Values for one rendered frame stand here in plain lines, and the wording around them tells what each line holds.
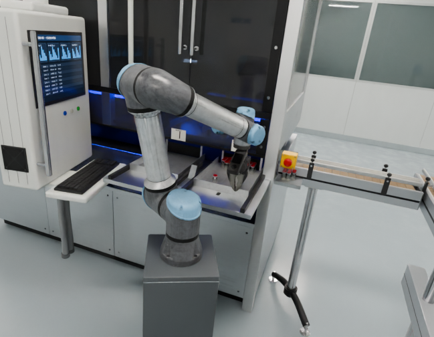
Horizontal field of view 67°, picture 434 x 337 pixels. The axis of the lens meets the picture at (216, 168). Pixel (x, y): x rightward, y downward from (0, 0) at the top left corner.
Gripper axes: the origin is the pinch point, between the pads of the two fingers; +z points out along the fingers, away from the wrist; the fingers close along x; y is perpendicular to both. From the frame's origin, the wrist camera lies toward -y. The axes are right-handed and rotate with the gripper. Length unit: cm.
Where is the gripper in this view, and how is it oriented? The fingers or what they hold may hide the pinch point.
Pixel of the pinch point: (235, 188)
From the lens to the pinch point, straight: 143.6
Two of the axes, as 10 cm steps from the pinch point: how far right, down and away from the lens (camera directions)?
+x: -9.4, -2.1, 2.8
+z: -0.9, 9.3, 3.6
